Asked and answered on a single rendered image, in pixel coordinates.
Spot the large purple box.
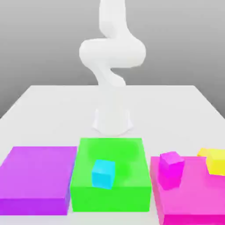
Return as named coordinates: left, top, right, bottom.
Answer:
left=0, top=146, right=78, bottom=216

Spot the large green box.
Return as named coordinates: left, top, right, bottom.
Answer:
left=70, top=138, right=152, bottom=213

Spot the small cyan cube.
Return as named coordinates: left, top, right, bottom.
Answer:
left=91, top=159, right=116, bottom=190

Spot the large pink box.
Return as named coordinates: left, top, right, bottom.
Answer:
left=150, top=156, right=225, bottom=225

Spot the small magenta cube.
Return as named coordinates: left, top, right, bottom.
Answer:
left=158, top=151, right=185, bottom=191

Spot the small yellow cube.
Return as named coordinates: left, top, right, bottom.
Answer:
left=196, top=147, right=225, bottom=176

